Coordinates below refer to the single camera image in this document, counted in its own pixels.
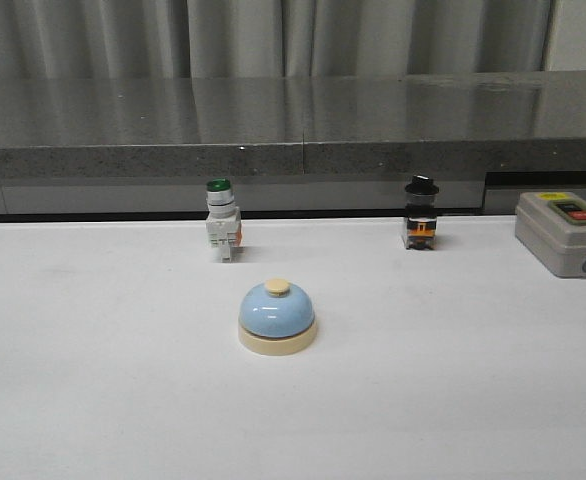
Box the black rotary selector switch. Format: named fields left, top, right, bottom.
left=402, top=175, right=439, bottom=250

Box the blue cream desk bell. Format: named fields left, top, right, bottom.
left=238, top=278, right=318, bottom=356

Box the grey push-button control box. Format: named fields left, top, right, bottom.
left=515, top=192, right=586, bottom=278

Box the grey stone counter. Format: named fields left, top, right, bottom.
left=0, top=71, right=586, bottom=221

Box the grey curtain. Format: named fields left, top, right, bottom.
left=0, top=1, right=586, bottom=79

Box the green pushbutton switch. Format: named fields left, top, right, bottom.
left=205, top=178, right=242, bottom=262

